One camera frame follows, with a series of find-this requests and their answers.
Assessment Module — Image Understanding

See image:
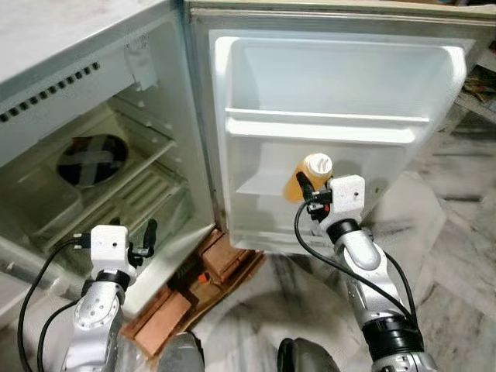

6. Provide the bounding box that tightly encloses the orange bottle with white cap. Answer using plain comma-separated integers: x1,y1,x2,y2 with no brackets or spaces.
283,153,334,204

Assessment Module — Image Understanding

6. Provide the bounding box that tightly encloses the clear ribbed fridge shelf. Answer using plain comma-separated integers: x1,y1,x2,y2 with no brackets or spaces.
31,107,188,250

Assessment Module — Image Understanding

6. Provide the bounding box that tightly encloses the grey fridge door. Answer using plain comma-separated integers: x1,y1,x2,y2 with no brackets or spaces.
184,0,496,257

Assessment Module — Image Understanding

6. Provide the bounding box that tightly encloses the white fridge light housing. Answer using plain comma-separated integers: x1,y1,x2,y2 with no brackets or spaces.
124,34,161,91

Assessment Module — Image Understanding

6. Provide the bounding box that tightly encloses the white fridge cabinet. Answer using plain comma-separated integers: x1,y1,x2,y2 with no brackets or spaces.
0,0,220,320

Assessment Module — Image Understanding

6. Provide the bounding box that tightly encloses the dark round plate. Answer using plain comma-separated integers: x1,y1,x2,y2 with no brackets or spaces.
56,133,130,190

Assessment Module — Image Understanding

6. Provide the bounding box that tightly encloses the red brick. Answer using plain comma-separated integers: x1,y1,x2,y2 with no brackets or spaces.
197,228,250,285
124,285,192,357

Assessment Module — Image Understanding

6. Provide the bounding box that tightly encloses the grey robot left leg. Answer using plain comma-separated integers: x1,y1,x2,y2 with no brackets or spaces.
158,331,207,372

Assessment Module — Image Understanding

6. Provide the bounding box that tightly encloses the grey robot leg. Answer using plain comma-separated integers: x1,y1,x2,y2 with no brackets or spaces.
158,331,207,372
277,336,343,372

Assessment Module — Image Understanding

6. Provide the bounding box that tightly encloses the grey robot right leg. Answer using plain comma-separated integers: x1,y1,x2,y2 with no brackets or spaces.
277,336,343,372

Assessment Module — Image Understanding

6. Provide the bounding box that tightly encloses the white cluttered shelf rack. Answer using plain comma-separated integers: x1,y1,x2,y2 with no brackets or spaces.
463,46,496,107

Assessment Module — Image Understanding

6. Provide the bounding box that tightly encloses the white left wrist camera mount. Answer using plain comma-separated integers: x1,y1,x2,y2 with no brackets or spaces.
90,224,132,273

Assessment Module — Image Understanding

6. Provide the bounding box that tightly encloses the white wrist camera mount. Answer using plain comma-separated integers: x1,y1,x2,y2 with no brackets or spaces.
329,174,367,217
90,224,132,273

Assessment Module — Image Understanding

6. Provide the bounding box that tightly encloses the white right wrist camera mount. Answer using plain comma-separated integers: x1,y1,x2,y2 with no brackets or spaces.
329,174,367,217

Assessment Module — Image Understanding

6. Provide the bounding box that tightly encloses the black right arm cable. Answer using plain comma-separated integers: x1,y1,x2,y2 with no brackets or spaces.
293,200,422,330

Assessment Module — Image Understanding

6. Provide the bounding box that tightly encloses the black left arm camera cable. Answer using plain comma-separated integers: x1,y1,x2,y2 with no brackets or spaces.
17,235,94,372

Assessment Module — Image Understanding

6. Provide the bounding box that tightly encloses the white door shelf rail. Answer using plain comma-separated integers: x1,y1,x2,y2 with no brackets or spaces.
224,107,432,146

